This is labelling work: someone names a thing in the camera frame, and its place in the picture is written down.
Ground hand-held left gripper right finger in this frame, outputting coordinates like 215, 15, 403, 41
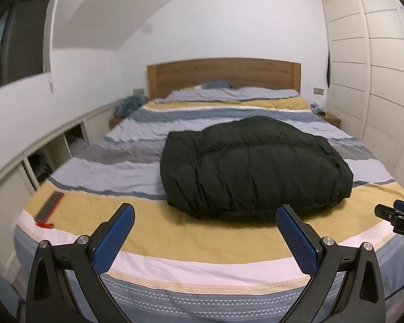
275, 204, 386, 323

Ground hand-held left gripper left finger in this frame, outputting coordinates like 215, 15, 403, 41
26, 203, 136, 323

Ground black down jacket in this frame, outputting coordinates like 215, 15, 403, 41
159, 116, 354, 223

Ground blue crumpled clothes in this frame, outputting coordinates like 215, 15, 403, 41
114, 94, 149, 118

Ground striped duvet cover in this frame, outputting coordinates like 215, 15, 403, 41
13, 96, 404, 323

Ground dark flat phone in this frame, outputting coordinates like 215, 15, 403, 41
34, 191, 65, 222

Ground dark cloth in cabinet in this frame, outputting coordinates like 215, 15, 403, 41
33, 153, 56, 183

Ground white cloth in cabinet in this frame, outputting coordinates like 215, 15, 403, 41
67, 131, 87, 153

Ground white panelled wardrobe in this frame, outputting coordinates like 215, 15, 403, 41
319, 0, 404, 202

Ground dark blue pillow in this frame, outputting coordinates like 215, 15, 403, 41
202, 80, 234, 90

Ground wooden headboard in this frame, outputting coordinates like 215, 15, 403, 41
147, 58, 302, 99

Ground window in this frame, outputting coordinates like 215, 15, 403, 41
0, 0, 59, 94

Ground low white wall cabinet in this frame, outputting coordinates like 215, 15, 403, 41
0, 103, 119, 276

